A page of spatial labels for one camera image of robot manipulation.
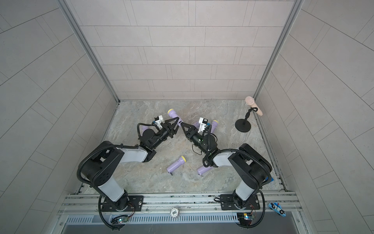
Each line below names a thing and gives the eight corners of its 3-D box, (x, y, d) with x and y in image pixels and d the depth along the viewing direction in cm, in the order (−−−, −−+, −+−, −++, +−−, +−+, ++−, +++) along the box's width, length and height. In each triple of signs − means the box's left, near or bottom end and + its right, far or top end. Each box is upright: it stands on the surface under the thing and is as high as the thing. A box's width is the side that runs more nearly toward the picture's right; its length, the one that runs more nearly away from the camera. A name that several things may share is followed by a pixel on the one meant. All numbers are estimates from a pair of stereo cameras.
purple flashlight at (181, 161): (170, 175, 82) (169, 173, 79) (166, 170, 84) (165, 168, 81) (186, 161, 87) (186, 159, 84) (183, 157, 89) (182, 155, 86)
